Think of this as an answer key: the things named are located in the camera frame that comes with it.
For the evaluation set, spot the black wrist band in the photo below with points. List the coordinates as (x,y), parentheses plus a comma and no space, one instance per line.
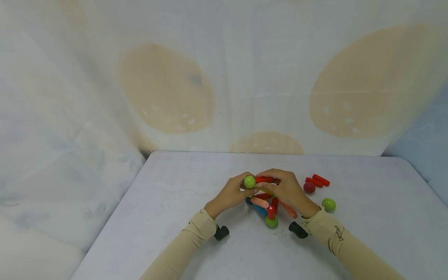
(298,230)
(221,232)

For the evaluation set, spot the blue ball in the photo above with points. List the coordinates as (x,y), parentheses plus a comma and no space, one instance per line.
(248,201)

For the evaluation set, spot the person's left fingers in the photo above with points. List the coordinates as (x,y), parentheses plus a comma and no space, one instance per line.
(241,177)

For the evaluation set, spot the person's right thumb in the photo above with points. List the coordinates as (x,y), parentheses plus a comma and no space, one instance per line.
(266,186)

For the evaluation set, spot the person's left thumb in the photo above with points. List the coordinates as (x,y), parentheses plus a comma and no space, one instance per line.
(249,192)

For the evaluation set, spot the person's left forearm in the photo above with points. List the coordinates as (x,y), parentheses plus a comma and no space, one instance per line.
(182,249)

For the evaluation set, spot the person's right forearm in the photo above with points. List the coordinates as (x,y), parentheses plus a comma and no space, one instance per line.
(346,249)

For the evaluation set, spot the green ball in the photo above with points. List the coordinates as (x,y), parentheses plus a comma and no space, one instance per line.
(271,222)
(329,205)
(249,182)

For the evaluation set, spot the person's left hand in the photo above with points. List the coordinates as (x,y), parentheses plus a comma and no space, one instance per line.
(229,194)

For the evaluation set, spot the person's right fingers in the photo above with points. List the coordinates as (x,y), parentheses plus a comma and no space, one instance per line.
(271,173)

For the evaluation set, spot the salmon pink stick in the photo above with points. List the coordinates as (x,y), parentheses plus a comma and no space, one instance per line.
(259,202)

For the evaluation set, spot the red stick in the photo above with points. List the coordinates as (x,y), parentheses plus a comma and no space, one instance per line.
(263,196)
(264,179)
(321,179)
(314,182)
(272,208)

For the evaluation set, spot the dark red ball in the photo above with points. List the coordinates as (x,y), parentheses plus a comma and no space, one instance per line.
(309,188)

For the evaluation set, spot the blue stick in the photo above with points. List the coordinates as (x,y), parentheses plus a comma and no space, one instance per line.
(260,210)

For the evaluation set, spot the person's right hand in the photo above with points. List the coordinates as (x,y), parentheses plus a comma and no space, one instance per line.
(292,192)

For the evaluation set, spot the yellow-green stick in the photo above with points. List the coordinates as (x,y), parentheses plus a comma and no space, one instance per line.
(266,191)

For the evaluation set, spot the orange stick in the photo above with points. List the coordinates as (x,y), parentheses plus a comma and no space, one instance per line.
(288,210)

